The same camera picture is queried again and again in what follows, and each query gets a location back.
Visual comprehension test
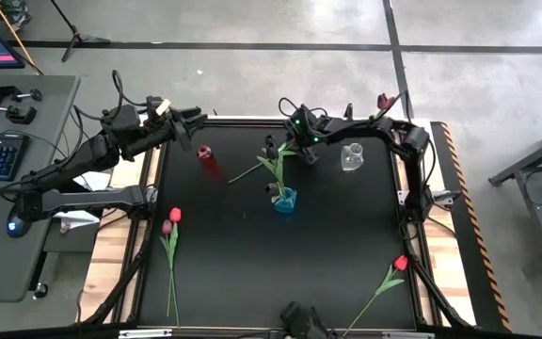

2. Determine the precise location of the folded white paper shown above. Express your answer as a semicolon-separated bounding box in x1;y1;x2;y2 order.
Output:
52;209;102;235

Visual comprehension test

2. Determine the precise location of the maroon artificial tulip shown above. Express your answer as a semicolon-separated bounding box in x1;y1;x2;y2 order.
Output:
159;218;174;317
227;139;301;186
374;91;398;120

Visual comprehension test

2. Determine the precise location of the camouflage fabric item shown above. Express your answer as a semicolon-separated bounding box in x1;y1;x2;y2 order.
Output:
0;0;33;30

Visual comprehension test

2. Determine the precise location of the silver metal bracket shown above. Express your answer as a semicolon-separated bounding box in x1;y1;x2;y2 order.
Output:
118;329;173;339
381;331;436;339

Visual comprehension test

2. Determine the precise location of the red glass vase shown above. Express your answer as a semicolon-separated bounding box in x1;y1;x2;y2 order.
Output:
196;144;223;181

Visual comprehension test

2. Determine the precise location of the clear cut glass vase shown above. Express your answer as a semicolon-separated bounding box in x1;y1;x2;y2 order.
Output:
340;141;365;172

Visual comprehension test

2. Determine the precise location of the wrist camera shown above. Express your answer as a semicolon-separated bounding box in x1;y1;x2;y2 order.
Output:
291;105;314;125
146;96;173;124

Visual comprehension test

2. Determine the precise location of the black table frame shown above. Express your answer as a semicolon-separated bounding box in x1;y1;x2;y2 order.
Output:
75;115;477;339

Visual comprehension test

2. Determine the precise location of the grey metal side table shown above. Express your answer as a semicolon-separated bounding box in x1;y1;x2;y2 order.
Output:
488;120;542;275

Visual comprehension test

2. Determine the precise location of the black tripod stand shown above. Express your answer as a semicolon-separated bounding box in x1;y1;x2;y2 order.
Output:
48;0;112;63

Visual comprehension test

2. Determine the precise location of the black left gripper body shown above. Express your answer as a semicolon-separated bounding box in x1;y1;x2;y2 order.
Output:
146;108;185;145

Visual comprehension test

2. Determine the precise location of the light wooden base board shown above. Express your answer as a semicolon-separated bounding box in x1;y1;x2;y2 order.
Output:
80;117;477;327

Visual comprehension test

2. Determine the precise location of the black c-clamp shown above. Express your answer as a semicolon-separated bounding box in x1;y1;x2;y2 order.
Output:
0;100;39;126
0;83;44;105

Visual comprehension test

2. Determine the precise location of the blue cut glass vase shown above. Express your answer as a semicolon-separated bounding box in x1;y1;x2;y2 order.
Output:
272;186;299;216

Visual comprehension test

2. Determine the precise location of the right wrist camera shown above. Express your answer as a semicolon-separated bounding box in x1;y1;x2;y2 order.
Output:
291;105;314;125

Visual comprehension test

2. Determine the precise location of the black orange hazard striped board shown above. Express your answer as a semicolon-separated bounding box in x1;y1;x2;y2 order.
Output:
429;121;513;333

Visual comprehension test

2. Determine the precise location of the small silver mounting bracket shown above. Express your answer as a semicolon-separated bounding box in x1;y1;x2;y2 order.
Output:
433;189;463;207

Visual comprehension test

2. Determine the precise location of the yellow pole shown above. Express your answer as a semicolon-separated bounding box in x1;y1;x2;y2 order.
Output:
0;0;45;76

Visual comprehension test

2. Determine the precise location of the black computer mouse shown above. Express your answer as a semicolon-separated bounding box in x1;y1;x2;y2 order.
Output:
6;212;32;239

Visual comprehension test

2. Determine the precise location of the red artificial tulip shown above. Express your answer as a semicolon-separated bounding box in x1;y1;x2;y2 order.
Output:
341;254;409;338
167;206;183;330

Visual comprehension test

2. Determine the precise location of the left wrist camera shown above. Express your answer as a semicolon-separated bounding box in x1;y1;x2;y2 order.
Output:
146;96;173;124

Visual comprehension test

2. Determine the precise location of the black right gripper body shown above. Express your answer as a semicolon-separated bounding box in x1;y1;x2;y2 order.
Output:
294;120;332;148

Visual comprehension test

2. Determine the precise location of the dark rounded object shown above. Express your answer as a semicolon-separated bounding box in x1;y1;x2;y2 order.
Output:
279;300;341;339

